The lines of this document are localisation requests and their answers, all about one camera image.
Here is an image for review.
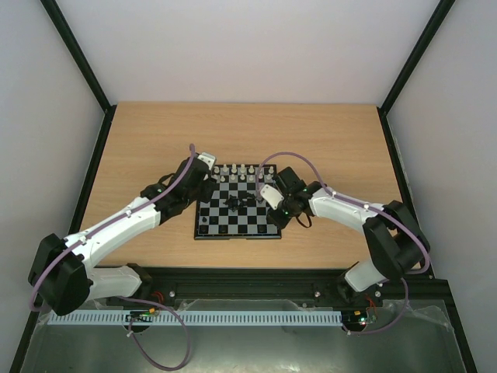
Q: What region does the black and white chessboard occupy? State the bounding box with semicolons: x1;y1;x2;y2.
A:
193;163;282;240

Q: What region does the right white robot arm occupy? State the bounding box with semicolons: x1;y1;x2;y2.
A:
258;167;430;305

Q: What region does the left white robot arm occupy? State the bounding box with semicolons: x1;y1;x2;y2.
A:
28;152;216;315

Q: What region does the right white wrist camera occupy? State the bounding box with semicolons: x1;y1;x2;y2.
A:
259;184;284;211

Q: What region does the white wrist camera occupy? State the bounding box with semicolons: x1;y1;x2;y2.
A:
197;152;217;169
259;184;284;211

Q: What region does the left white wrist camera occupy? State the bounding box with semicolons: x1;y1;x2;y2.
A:
197;152;217;169

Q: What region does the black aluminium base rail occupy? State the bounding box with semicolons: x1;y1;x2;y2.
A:
38;266;451;312

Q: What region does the white slotted cable duct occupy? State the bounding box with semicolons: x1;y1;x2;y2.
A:
47;310;342;327

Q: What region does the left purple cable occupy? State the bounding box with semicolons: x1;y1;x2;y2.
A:
29;143;197;369

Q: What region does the right black frame post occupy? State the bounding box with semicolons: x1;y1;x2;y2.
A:
379;0;457;113

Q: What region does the black frame post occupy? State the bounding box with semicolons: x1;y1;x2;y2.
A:
379;0;457;113
38;0;116;113

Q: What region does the left black frame post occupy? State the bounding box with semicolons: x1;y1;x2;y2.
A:
38;0;116;113

